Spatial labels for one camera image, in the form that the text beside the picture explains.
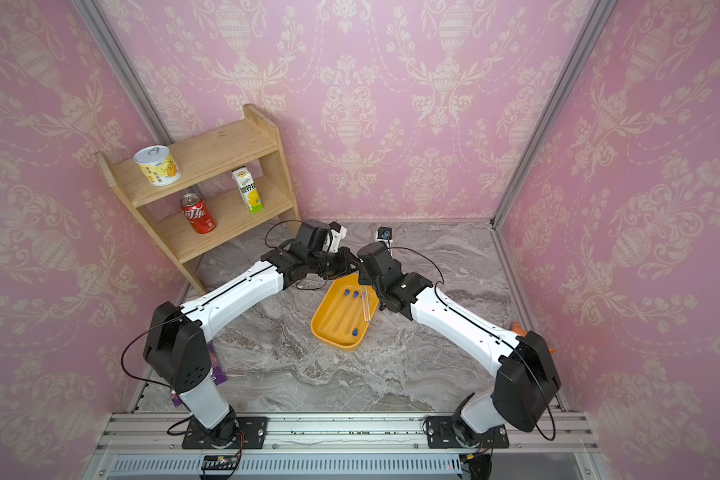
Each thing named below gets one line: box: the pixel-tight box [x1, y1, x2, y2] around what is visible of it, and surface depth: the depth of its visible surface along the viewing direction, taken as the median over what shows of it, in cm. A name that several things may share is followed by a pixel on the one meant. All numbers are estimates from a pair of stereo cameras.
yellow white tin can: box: [134, 145, 182, 187], surface depth 70 cm
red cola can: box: [180, 192, 217, 235], surface depth 85 cm
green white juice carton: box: [232, 166, 265, 215], surface depth 90 cm
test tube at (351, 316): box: [345, 291, 359, 335], surface depth 97 cm
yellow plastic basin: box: [310, 273, 380, 352], surface depth 95 cm
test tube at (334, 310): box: [321, 289, 351, 330], surface depth 98 cm
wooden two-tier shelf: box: [94, 104, 301, 295], surface depth 83 cm
